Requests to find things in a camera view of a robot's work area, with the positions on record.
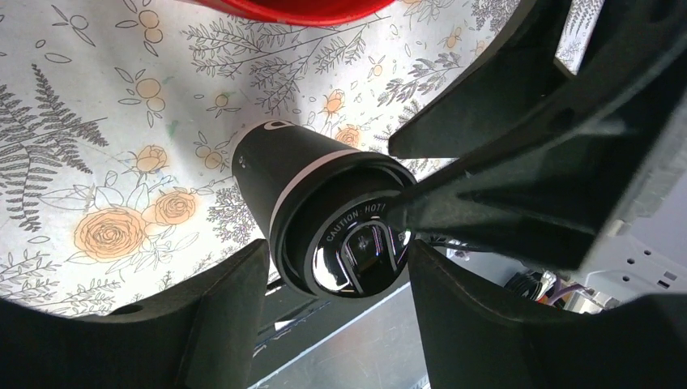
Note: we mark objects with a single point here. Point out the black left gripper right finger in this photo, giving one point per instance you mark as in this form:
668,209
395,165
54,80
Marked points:
476,334

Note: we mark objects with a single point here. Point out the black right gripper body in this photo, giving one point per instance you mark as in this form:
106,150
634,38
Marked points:
630,83

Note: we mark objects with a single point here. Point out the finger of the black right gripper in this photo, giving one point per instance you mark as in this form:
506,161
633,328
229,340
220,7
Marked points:
545,205
515,72

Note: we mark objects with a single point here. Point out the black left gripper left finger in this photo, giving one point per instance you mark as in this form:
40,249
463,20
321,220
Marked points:
200,333

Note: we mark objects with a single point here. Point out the black plastic cup lid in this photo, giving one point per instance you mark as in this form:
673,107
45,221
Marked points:
330,235

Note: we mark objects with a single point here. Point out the black paper coffee cup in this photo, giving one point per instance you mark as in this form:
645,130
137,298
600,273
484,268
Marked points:
284,177

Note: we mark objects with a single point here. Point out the floral table mat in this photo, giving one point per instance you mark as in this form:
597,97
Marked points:
117,118

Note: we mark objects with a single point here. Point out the red cup holder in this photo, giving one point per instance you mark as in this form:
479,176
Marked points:
308,13

